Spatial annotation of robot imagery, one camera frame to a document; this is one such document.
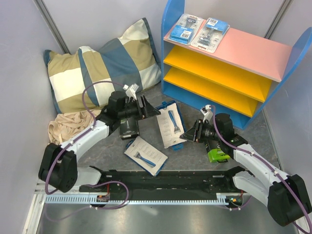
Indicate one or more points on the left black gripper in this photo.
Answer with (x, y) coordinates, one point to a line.
(147, 110)

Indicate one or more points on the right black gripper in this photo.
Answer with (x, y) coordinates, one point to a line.
(195, 132)

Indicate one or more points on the harry's razor pack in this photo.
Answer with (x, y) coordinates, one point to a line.
(146, 156)
(171, 125)

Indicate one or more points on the blue Gillette razor blister pack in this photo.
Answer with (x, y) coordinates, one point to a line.
(185, 29)

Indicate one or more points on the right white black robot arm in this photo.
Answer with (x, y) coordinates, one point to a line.
(284, 195)

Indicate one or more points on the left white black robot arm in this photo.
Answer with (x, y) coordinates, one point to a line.
(59, 166)

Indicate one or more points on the colourful wooden shelf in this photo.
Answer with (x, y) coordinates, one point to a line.
(239, 78)

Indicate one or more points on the black green razor box left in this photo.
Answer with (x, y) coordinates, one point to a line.
(128, 128)

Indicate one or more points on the black green razor box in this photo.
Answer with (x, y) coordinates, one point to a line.
(214, 152)
(128, 128)

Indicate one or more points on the black green razor box right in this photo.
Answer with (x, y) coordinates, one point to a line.
(214, 152)

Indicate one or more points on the checked blue beige pillow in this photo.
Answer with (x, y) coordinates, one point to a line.
(88, 77)

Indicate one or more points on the beige crumpled cloth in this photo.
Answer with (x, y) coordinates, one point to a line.
(66, 126)

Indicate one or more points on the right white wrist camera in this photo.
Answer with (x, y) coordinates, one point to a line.
(207, 114)

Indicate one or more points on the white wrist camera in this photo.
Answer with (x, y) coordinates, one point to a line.
(131, 90)
(207, 114)

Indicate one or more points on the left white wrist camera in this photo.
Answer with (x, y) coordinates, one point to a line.
(131, 90)

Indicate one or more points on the grey slotted cable duct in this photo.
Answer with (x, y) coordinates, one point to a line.
(97, 200)

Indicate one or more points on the aluminium frame rail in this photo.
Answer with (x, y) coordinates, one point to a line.
(31, 225)

